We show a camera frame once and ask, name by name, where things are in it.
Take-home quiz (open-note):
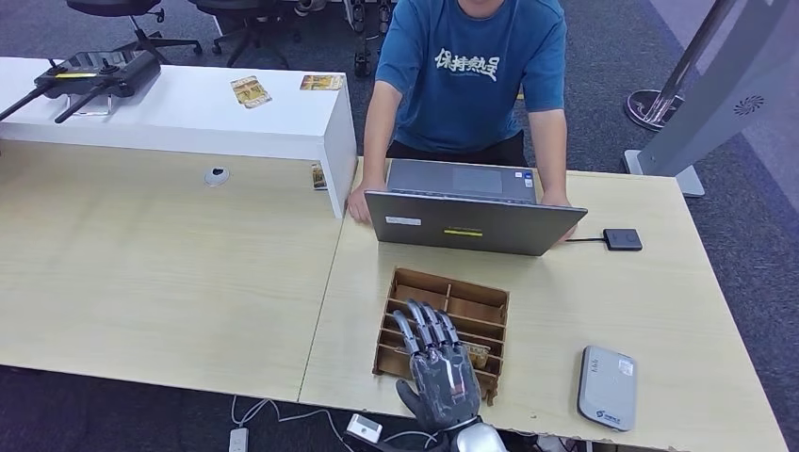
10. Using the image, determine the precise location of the gold patterned room key card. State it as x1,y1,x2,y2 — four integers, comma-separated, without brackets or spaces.
463,341,493,371

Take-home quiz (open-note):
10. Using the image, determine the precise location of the grey kiosk stand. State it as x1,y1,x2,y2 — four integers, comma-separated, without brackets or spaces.
623,0,799,199

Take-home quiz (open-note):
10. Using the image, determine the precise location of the black metal frame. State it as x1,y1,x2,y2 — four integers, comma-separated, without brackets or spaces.
346,0,396,79

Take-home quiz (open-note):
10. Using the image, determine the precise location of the black remote controller with antennas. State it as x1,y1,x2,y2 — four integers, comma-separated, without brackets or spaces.
0,48,162,124

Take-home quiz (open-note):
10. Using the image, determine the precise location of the grey laptop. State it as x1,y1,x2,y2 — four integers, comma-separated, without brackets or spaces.
364,158,589,258

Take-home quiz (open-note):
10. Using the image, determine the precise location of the person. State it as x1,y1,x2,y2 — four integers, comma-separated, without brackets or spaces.
347,0,578,243

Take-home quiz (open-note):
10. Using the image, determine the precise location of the white desk shelf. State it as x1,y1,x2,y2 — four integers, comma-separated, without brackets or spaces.
0,56,358,219

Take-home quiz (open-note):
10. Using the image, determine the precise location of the chrome stanchion post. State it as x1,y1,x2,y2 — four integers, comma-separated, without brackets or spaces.
624,0,739,132

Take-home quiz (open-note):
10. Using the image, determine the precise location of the person's left hand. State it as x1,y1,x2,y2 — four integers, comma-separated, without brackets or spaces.
539,189,578,243

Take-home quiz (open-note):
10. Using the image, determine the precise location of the wooden card organizer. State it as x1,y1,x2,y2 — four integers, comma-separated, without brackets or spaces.
371,267,511,408

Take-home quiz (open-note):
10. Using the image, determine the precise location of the clear acrylic stand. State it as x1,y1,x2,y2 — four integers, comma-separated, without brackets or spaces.
64,93,115,118

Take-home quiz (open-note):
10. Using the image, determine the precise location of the small black usb hub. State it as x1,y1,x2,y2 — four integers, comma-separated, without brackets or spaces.
602,228,644,253

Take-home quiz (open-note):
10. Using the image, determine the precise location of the grey white card reader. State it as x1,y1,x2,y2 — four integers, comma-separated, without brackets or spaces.
577,346,639,433

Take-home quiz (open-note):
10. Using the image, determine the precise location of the white power cable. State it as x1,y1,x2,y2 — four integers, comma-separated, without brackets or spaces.
231,395,441,452

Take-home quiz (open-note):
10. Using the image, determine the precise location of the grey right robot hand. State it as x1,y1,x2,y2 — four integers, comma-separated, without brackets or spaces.
393,299,483,433

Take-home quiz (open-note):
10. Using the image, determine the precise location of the gold patterned ID card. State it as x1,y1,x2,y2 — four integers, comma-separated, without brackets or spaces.
299,73,347,92

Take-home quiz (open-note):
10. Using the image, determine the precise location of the person's right hand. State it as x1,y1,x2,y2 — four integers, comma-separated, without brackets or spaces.
347,179,389,224

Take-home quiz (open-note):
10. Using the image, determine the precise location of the black office chair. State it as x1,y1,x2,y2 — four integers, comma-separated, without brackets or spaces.
187,0,295,70
66,0,204,65

